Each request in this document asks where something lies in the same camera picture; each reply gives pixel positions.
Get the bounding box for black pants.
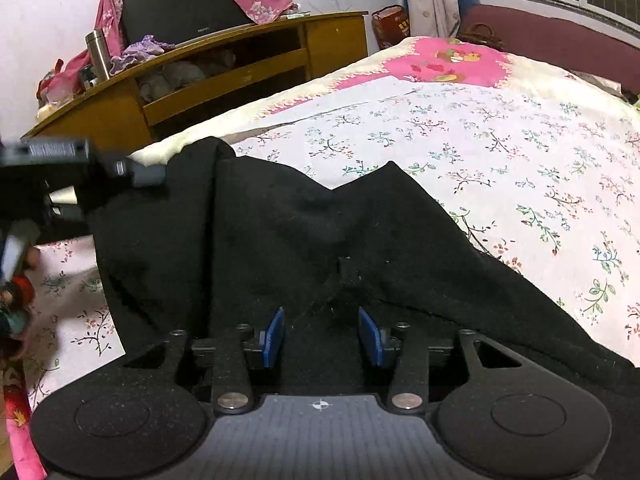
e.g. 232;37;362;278
86;135;640;411

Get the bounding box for left hand pink sleeve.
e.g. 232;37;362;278
1;246;40;366

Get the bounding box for wooden tv cabinet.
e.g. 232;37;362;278
26;11;368;152

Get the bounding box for steel thermos bottle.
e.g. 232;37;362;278
85;29;112;82

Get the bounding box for purple cloth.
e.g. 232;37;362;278
110;35;176;76

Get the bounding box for black television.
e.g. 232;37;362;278
120;0;250;44

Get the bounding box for colourful cartoon blanket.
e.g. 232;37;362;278
1;361;47;480

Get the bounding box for floral bed sheet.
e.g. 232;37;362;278
26;38;639;404

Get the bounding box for pink floral cloth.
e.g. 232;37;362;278
37;0;296;98

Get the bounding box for red bag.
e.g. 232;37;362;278
371;4;410;50

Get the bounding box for brown handbag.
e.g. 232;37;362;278
457;23;504;51

